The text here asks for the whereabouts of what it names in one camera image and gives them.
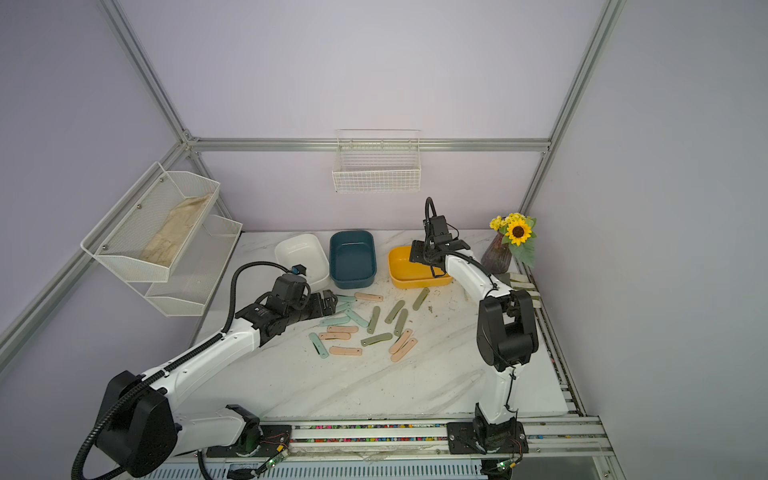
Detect pink knife middle left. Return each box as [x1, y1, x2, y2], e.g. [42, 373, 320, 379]
[318, 332, 352, 341]

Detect white mesh two-tier shelf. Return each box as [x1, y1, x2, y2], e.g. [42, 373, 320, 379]
[81, 162, 242, 317]

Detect aluminium frame struts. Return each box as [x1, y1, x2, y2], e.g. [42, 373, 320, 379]
[0, 0, 628, 373]

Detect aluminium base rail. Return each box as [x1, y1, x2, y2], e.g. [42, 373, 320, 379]
[116, 415, 616, 466]

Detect purple glass vase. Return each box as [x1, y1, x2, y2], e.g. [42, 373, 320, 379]
[481, 233, 513, 274]

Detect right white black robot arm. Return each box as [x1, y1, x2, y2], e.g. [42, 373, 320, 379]
[409, 239, 539, 453]

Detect mint knife far left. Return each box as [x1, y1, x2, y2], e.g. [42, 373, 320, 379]
[309, 333, 330, 359]

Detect mint knife short middle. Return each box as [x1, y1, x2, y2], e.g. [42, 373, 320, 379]
[345, 310, 369, 329]

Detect white storage box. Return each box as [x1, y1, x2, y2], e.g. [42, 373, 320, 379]
[274, 234, 330, 292]

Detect yellow sunflower bouquet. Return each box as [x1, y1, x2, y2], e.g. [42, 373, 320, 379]
[489, 213, 537, 268]

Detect yellow storage box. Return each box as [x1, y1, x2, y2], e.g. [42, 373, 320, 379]
[388, 245, 453, 290]

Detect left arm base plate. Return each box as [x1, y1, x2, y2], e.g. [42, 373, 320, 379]
[206, 424, 293, 458]

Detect white wire wall basket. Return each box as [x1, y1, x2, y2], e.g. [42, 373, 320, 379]
[332, 129, 422, 194]

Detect olive knife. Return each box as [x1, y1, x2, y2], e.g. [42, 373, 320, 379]
[412, 287, 430, 311]
[367, 306, 381, 335]
[360, 332, 394, 347]
[385, 300, 405, 324]
[393, 308, 409, 337]

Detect white green work glove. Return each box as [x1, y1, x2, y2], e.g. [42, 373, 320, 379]
[509, 272, 542, 309]

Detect pink knife right upper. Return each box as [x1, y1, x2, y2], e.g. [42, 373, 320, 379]
[389, 329, 413, 355]

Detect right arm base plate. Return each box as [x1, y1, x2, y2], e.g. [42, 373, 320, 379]
[446, 418, 529, 455]

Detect dark teal storage box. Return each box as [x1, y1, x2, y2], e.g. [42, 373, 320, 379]
[329, 230, 377, 290]

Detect beige cloth in shelf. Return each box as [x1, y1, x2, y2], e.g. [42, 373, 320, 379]
[139, 194, 211, 267]

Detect mint knife lower middle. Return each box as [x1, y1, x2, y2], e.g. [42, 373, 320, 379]
[319, 316, 350, 327]

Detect pink knife upper left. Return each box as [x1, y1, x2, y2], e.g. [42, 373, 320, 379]
[327, 326, 359, 334]

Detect mint knife upper middle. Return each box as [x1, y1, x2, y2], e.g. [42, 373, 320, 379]
[335, 302, 353, 315]

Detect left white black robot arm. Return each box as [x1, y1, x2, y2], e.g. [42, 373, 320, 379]
[71, 264, 338, 479]

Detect pink knife bottom left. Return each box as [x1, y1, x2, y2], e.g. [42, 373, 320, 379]
[329, 346, 363, 357]

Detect pink knife top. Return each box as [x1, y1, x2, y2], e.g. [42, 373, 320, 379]
[354, 292, 384, 302]

